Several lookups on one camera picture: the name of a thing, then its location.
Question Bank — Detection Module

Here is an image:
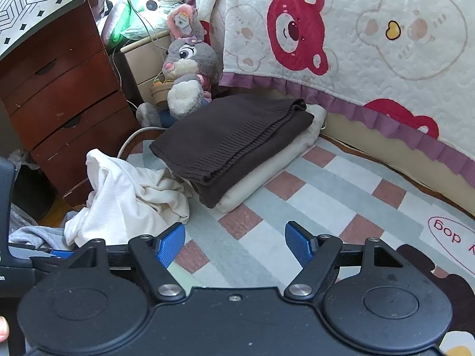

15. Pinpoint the beige bed base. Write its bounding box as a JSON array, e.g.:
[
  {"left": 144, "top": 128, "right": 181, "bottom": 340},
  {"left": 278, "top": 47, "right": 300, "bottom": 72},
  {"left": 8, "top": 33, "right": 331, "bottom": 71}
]
[{"left": 219, "top": 83, "right": 475, "bottom": 217}]

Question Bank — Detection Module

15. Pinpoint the folded cream garment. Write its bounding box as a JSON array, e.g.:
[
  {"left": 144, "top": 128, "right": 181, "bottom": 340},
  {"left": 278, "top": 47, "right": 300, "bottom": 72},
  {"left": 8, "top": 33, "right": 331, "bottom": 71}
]
[{"left": 215, "top": 104, "right": 328, "bottom": 214}]

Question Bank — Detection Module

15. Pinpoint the grey plush bunny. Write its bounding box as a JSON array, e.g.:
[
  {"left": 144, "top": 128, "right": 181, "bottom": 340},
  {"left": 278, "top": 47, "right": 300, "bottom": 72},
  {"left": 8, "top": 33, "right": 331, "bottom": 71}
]
[{"left": 135, "top": 4, "right": 219, "bottom": 128}]

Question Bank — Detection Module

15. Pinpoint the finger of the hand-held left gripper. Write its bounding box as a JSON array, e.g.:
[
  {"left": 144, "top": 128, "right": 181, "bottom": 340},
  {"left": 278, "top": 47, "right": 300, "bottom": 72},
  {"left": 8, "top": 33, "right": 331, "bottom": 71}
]
[{"left": 30, "top": 249, "right": 75, "bottom": 273}]

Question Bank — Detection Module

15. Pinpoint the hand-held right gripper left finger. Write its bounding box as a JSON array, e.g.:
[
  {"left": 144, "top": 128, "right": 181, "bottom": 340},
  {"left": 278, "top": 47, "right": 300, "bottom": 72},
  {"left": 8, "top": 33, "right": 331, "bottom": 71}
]
[{"left": 67, "top": 222, "right": 186, "bottom": 303}]

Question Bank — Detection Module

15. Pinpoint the folded brown knit sweater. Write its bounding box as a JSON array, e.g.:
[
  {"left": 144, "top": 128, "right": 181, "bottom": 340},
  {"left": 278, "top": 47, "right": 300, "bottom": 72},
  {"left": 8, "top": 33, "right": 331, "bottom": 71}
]
[{"left": 149, "top": 94, "right": 316, "bottom": 209}]

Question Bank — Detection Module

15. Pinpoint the cream knit cardigan monster patch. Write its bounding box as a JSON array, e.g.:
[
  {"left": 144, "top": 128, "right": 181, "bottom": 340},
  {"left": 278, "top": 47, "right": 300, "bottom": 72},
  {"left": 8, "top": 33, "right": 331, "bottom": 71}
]
[{"left": 63, "top": 148, "right": 194, "bottom": 249}]

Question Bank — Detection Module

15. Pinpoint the black bin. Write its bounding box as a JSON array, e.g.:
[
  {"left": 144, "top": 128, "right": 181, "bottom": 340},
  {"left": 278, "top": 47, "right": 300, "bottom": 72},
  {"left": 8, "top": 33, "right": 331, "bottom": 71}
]
[{"left": 9, "top": 163, "right": 58, "bottom": 223}]

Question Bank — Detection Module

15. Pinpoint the red-brown wooden drawer cabinet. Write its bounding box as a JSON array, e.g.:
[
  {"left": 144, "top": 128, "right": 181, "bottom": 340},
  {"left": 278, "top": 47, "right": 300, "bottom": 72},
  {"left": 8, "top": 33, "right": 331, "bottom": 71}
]
[{"left": 0, "top": 0, "right": 142, "bottom": 208}]

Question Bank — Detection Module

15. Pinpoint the grey cloth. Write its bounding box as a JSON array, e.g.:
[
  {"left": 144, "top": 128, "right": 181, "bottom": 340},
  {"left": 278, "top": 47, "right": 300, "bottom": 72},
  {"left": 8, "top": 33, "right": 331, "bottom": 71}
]
[{"left": 9, "top": 211, "right": 80, "bottom": 253}]

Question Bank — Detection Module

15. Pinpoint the checkered cartoon rug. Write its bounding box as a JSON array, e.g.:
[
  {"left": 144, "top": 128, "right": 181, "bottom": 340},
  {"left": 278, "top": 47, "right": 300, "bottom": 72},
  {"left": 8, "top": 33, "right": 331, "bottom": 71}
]
[{"left": 119, "top": 128, "right": 475, "bottom": 356}]

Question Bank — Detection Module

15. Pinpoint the green plastic bag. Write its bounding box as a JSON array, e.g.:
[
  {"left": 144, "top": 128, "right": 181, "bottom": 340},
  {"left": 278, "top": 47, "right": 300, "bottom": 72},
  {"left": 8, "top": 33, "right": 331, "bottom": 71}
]
[{"left": 100, "top": 0, "right": 156, "bottom": 49}]

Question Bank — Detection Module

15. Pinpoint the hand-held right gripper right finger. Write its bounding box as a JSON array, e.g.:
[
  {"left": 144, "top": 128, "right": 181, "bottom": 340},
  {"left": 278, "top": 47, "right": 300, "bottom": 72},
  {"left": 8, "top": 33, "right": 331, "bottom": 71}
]
[{"left": 284, "top": 220, "right": 405, "bottom": 301}]

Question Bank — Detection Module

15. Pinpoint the bear-print quilt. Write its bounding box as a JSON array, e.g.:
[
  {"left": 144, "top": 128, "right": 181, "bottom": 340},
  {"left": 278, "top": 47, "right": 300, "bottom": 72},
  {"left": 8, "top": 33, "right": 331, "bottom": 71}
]
[{"left": 193, "top": 0, "right": 475, "bottom": 188}]

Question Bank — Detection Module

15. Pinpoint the beige nightstand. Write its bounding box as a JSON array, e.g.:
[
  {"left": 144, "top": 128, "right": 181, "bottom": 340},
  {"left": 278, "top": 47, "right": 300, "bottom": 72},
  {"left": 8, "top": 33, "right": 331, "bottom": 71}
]
[{"left": 121, "top": 30, "right": 179, "bottom": 108}]

